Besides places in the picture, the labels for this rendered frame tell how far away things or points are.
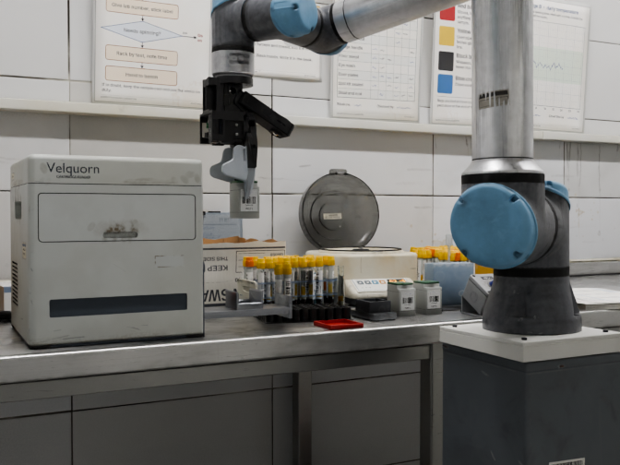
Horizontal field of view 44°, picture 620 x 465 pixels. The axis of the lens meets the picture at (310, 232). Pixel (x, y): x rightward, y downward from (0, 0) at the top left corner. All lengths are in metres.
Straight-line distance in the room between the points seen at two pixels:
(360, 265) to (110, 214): 0.70
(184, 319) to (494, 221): 0.54
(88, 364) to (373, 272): 0.78
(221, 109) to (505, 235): 0.56
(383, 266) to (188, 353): 0.66
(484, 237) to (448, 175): 1.28
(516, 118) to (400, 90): 1.18
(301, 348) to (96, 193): 0.43
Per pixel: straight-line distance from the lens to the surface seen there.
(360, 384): 2.23
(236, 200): 1.36
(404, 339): 1.46
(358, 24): 1.39
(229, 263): 1.64
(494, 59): 1.12
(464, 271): 1.71
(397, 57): 2.27
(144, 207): 1.28
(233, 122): 1.35
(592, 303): 1.79
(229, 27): 1.38
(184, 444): 2.06
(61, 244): 1.26
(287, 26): 1.32
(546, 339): 1.16
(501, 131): 1.10
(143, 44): 1.97
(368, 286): 1.75
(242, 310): 1.36
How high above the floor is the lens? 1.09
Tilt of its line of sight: 2 degrees down
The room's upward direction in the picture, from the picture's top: straight up
